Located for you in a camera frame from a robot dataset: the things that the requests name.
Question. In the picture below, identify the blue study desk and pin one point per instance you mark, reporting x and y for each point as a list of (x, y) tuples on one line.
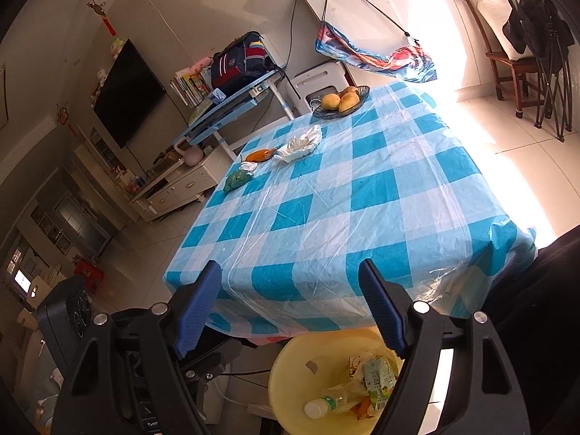
[(217, 108)]

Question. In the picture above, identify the large crumpled white tissue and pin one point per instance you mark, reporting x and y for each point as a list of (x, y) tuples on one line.
[(301, 145)]

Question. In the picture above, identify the wooden chair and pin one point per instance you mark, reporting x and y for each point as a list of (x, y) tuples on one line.
[(503, 68)]

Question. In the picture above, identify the white plastic stool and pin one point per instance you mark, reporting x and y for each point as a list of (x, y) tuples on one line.
[(312, 79)]

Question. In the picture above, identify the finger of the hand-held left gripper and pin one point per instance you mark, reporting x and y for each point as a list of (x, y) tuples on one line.
[(217, 355)]

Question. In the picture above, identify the black folding chair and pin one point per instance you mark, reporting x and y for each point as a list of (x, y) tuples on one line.
[(539, 22)]

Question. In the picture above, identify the person's dark clothing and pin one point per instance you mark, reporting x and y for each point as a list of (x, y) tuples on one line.
[(553, 308)]

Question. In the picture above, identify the dark fruit bowl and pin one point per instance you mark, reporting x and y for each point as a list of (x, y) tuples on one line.
[(326, 112)]

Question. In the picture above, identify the green crumpled wrapper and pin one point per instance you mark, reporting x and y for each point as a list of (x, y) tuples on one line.
[(236, 180)]

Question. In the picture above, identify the red stool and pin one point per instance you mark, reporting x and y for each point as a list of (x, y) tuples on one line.
[(88, 272)]

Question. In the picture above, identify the small plush toy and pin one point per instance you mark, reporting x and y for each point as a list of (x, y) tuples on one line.
[(100, 79), (117, 45)]

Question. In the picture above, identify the white cushion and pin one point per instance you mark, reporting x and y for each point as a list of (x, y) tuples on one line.
[(491, 7)]

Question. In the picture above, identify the blue checkered tablecloth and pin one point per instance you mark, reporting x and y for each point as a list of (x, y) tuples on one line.
[(362, 199)]

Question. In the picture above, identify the pink plush toy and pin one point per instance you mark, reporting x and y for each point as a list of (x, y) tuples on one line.
[(201, 64)]

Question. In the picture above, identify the clear plastic bottle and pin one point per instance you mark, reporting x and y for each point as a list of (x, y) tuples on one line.
[(317, 408)]

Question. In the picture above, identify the small crumpled white tissue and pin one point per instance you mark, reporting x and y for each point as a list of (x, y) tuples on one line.
[(248, 166)]

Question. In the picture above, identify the pink kettlebell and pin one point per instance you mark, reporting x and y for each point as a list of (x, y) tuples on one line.
[(192, 156)]

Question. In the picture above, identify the black television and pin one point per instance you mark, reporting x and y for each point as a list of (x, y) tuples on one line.
[(127, 95)]

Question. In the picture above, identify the white television cabinet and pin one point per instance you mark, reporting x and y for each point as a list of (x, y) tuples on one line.
[(176, 185)]

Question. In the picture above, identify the dark blue backpack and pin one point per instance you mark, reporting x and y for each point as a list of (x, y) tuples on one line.
[(238, 63)]

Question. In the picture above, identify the row of books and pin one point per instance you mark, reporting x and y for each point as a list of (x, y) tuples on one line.
[(190, 84)]

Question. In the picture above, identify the colourful hanging bag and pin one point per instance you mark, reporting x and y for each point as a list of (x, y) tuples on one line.
[(385, 61)]

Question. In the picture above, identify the red tassel wall ornament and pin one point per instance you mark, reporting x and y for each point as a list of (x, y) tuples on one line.
[(103, 16)]

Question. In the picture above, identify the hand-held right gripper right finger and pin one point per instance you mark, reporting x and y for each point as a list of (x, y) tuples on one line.
[(383, 312)]

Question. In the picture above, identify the green milk carton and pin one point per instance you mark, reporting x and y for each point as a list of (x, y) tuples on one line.
[(378, 378)]

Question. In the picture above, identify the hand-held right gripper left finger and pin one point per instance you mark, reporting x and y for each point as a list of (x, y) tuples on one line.
[(199, 312)]

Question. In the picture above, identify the red knot wall ornament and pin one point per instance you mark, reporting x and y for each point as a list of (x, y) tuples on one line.
[(63, 115)]

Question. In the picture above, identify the yellow plastic bin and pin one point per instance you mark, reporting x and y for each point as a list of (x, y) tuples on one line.
[(294, 371)]

